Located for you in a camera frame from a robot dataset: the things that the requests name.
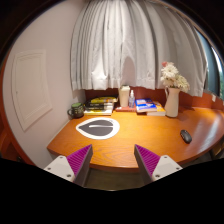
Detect white pleated curtain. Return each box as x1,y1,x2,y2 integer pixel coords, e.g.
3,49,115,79
71,0,206,96

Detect leaf-shaped grey mouse pad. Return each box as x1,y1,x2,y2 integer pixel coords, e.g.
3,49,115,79
76,117,120,140

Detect beige plastic container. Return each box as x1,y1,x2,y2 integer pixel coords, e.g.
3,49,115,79
119,85,130,107

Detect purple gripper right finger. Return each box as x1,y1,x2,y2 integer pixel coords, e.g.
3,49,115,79
134,145,182,185

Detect black computer mouse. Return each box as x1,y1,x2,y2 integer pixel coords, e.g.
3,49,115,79
180,130,192,144

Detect red thin book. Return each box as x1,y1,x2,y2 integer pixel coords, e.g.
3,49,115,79
115,106,136,112

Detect clear sanitizer bottle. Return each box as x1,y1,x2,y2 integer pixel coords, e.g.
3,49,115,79
129,90,135,108

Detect white ceramic vase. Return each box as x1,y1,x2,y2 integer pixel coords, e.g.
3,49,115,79
165,88,180,118

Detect white artificial flowers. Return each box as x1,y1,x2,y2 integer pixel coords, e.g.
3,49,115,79
160,62,190,93

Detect yellow book under blue book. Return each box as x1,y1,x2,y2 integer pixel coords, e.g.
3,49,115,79
147,101,166,116

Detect dark green mug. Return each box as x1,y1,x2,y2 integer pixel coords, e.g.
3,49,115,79
67,103,84,119

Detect stack of dark books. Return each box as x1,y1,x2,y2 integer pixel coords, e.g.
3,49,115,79
84,97,118,115

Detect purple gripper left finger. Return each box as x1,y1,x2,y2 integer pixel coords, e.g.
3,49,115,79
44,145,93,187

